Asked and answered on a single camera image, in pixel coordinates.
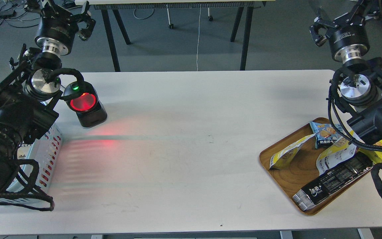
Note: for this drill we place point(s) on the black barcode scanner red window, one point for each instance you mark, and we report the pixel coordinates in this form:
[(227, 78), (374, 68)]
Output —
[(81, 97)]

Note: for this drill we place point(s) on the blue snack packet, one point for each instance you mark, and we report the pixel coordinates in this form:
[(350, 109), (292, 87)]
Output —
[(325, 133)]

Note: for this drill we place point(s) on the yellow white snack pouch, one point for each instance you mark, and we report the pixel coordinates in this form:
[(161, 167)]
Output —
[(283, 158), (340, 151)]

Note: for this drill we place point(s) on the wooden tray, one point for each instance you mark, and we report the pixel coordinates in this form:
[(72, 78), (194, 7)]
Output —
[(301, 170)]

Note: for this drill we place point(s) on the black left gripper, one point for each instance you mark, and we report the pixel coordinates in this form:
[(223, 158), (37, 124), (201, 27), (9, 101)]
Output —
[(54, 24)]

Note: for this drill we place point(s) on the black leg background table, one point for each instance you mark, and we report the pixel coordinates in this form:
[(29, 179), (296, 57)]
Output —
[(165, 39)]

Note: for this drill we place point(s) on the yellow cartoon snack packet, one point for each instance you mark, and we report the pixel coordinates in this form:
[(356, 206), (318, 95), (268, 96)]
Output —
[(369, 155)]

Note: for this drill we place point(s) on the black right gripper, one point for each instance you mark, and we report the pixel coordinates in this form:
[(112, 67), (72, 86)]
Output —
[(348, 39)]

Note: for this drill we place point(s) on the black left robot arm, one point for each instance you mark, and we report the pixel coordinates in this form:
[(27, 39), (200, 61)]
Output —
[(30, 93)]

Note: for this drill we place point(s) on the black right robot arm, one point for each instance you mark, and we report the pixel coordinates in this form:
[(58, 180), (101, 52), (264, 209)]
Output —
[(356, 87)]

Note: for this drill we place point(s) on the black snack package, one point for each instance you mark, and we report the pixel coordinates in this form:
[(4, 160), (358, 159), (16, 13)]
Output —
[(333, 180)]

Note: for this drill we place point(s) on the light blue plastic basket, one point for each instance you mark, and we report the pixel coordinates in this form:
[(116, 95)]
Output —
[(44, 151)]

